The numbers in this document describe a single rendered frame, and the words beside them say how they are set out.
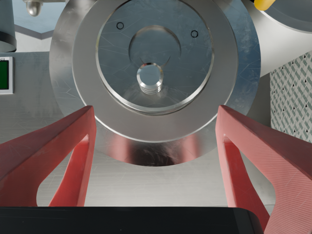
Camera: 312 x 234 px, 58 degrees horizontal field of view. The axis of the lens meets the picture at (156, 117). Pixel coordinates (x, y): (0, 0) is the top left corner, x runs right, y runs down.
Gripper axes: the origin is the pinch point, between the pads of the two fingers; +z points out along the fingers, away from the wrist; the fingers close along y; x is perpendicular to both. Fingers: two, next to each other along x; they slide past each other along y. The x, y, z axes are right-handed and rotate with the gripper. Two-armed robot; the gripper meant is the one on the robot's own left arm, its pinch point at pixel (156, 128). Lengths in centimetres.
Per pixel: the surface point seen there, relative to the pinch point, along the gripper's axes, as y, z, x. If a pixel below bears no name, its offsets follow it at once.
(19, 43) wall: 161, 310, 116
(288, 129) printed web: -17.7, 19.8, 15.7
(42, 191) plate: 20.8, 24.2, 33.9
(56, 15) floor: 108, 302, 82
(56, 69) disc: 6.9, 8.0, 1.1
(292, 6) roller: -10.0, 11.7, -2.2
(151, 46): 0.3, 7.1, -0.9
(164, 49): -0.5, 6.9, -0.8
